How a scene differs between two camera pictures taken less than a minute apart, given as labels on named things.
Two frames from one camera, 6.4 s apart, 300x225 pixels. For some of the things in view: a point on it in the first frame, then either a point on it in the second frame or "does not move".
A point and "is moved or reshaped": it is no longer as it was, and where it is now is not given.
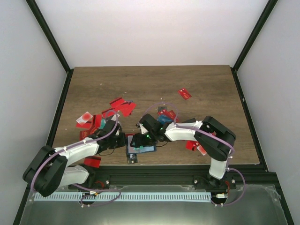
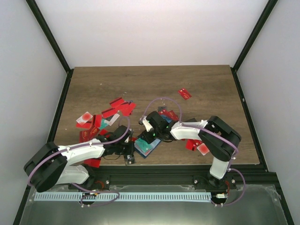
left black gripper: (123, 143) -> (131, 150)
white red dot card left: (83, 119) does not move
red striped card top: (116, 102) does not move
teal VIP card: (139, 148) is moved or reshaped
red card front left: (92, 161) does not move
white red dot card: (201, 150) does not move
